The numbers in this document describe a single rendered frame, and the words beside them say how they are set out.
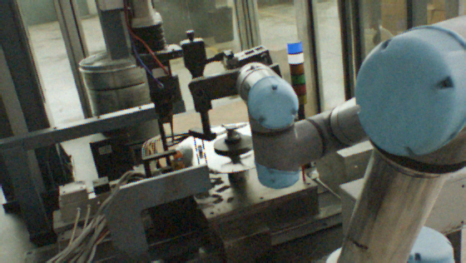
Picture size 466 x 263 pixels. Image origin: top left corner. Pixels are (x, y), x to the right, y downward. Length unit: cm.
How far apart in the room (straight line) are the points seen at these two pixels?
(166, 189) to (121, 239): 15
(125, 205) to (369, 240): 63
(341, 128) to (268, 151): 13
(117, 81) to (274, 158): 114
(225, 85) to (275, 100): 20
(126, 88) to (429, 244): 130
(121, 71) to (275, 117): 115
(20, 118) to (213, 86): 90
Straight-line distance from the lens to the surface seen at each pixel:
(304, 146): 86
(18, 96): 175
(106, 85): 191
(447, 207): 128
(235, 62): 98
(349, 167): 137
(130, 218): 117
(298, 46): 150
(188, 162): 130
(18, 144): 149
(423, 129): 50
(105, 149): 167
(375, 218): 64
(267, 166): 85
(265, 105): 78
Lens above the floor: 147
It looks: 21 degrees down
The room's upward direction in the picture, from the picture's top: 9 degrees counter-clockwise
